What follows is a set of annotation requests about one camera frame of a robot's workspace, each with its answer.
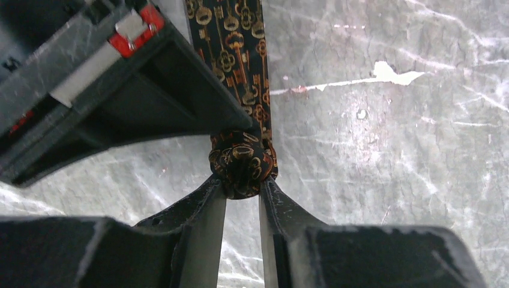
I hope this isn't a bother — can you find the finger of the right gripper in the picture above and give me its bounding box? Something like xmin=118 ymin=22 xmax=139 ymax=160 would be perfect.
xmin=1 ymin=1 xmax=251 ymax=188

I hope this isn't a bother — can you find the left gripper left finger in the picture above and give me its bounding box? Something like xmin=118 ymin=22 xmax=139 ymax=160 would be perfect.
xmin=1 ymin=178 xmax=226 ymax=287

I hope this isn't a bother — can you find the brown patterned necktie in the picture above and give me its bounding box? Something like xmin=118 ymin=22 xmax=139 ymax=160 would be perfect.
xmin=184 ymin=0 xmax=279 ymax=200

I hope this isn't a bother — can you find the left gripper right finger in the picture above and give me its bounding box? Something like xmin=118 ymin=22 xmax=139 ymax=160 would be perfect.
xmin=259 ymin=178 xmax=486 ymax=287

